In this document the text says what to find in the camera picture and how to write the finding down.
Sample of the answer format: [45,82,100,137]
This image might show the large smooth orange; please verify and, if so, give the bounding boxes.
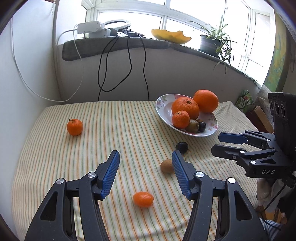
[193,89,219,113]

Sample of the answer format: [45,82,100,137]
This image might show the medium tangerine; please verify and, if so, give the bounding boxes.
[171,110,190,129]

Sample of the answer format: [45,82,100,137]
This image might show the large textured orange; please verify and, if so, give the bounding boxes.
[171,96,200,120]

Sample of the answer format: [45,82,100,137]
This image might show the brown kiwi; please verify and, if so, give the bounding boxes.
[161,159,174,174]

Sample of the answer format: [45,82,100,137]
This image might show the small oval mandarin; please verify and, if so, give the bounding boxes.
[133,192,154,208]

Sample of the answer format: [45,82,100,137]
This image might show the right hand white glove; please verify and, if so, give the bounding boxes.
[256,179,283,201]

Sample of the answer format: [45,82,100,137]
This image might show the green snack packet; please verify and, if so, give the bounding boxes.
[235,90,254,113]

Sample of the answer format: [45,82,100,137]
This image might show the dark plum in plate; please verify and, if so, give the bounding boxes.
[198,121,206,133]

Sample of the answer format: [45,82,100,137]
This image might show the kiwi in plate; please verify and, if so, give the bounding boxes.
[185,119,199,133]

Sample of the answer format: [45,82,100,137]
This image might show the floral white plate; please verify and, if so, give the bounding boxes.
[155,93,218,137]

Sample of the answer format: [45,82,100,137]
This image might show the striped tablecloth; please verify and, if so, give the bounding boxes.
[11,101,258,240]

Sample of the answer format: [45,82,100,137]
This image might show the small tangerine with stem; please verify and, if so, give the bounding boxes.
[67,119,83,136]

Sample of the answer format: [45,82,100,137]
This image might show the potted spider plant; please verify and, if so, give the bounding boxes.
[191,14,236,74]

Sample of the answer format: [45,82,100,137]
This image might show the yellow wavy bowl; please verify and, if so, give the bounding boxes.
[151,29,192,45]

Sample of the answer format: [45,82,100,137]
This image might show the grey windowsill mat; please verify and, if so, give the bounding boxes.
[59,37,260,94]

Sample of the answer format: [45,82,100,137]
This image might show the white power strip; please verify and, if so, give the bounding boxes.
[77,21,111,38]

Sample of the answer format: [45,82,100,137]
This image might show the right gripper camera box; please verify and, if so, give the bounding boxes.
[268,92,296,161]

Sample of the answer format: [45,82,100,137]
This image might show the ring light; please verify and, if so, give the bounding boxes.
[105,20,130,32]

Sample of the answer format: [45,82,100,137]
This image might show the white cable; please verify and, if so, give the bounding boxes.
[10,17,85,103]

